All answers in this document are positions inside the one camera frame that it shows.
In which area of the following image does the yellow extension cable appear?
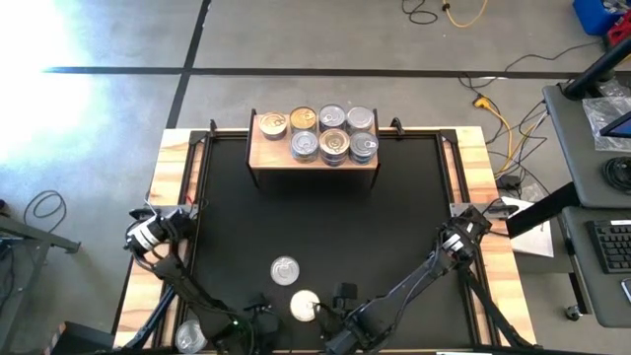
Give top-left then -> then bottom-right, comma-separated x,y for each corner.
472,96 -> 517,177

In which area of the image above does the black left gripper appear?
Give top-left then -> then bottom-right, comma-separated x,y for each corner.
229,293 -> 282,349

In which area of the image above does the black stand leg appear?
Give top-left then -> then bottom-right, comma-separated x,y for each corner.
505,180 -> 578,241

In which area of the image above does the black box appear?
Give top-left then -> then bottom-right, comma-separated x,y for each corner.
48,319 -> 117,355

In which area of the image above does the blue label tuna can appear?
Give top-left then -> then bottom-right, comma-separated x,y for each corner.
317,103 -> 348,132

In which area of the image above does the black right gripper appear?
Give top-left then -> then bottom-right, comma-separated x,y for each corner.
319,281 -> 369,341

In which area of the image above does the yellow floor cable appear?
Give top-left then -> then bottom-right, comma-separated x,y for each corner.
442,0 -> 489,29

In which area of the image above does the black metal table frame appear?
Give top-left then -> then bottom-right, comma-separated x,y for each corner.
112,117 -> 538,355

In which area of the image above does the blue screen monitor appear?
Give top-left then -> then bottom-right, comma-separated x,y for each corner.
598,110 -> 631,139

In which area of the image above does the coiled black cable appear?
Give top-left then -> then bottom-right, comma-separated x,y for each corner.
600,155 -> 631,194

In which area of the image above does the red label can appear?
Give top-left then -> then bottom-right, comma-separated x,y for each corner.
269,254 -> 301,287

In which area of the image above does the clear plastic bag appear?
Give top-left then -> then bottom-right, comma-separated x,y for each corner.
581,96 -> 631,152

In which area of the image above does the green label gold lid can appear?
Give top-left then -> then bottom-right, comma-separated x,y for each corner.
289,106 -> 318,133

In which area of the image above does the multicolour label tuna can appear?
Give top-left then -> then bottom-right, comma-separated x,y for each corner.
290,129 -> 320,159

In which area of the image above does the grey metal stand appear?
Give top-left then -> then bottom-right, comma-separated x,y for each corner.
0,216 -> 83,355

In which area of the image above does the wooden shelf with black legs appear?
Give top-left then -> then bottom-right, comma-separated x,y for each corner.
245,106 -> 382,191

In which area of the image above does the blue plastic bin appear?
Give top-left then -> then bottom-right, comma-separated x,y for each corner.
571,0 -> 623,36

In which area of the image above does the long black floor cable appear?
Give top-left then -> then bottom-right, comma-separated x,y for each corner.
457,41 -> 602,93

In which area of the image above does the red object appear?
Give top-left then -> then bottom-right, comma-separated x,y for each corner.
605,22 -> 631,48

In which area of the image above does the silver lid can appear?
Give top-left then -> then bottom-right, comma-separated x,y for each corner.
174,319 -> 208,354

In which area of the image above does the grey desk surface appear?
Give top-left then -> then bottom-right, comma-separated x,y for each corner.
541,81 -> 631,208
559,204 -> 631,329

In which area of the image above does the black cable loop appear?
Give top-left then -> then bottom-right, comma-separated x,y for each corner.
23,189 -> 68,233

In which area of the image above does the black keyboard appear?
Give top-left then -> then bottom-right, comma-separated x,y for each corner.
585,219 -> 631,275

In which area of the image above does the white paper sheet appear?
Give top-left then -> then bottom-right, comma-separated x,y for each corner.
500,196 -> 556,258

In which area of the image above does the black table mat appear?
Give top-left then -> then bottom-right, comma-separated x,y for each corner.
195,136 -> 475,349

